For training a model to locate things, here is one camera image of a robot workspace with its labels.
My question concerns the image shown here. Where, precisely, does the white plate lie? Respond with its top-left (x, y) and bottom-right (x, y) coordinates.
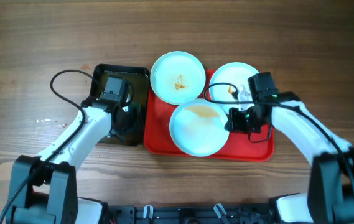
top-left (150, 51), bottom-right (207, 105)
top-left (169, 99), bottom-right (230, 157)
top-left (208, 62), bottom-right (259, 102)

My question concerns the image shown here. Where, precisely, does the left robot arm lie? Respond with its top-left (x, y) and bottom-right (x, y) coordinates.
top-left (0, 104), bottom-right (140, 223)

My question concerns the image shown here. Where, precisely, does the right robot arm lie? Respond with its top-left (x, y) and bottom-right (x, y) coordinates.
top-left (226, 95), bottom-right (354, 223)

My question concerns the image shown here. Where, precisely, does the red plastic tray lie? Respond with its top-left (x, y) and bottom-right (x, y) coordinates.
top-left (143, 68), bottom-right (275, 162)

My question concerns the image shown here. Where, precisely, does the black water tray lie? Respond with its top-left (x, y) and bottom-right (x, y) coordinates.
top-left (86, 64), bottom-right (150, 146)

